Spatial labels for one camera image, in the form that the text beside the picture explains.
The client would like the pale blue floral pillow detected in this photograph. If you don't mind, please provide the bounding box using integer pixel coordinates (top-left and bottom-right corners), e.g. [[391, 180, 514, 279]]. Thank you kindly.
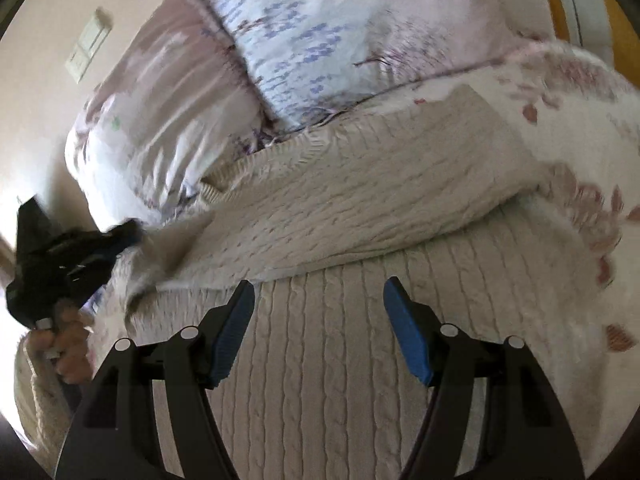
[[184, 0, 557, 132]]

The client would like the pink floral pillow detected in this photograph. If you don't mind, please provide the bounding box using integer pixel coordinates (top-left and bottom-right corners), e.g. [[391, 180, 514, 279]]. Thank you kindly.
[[64, 0, 277, 222]]

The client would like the floral bed sheet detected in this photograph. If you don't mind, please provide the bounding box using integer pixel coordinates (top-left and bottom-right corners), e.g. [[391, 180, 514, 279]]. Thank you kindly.
[[360, 42, 640, 413]]

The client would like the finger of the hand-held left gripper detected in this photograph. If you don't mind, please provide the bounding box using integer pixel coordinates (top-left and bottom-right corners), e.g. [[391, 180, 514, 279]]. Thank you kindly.
[[99, 217, 147, 257]]

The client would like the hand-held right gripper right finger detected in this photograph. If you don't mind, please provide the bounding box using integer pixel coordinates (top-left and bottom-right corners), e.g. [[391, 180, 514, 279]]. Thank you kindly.
[[382, 276, 586, 480]]

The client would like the person's left hand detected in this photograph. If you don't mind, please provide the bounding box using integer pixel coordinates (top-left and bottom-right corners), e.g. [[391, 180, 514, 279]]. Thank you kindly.
[[26, 305, 95, 387]]

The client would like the cream cable-knit sweater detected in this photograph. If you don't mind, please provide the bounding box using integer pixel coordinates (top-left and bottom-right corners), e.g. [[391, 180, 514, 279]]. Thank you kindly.
[[92, 82, 617, 480]]

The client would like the person's left forearm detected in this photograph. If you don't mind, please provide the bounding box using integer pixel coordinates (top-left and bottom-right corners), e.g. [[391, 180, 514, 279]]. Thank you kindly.
[[12, 345, 78, 463]]

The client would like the white wall switch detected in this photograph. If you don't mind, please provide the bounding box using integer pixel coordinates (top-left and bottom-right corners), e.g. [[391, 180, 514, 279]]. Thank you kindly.
[[65, 7, 114, 84]]

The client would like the wooden headboard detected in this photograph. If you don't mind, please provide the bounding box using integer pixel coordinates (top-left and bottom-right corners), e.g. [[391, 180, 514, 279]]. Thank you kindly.
[[534, 0, 640, 77]]

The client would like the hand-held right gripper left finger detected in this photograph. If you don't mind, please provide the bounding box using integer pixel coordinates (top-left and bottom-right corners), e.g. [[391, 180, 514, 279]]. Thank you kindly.
[[54, 279, 256, 480]]

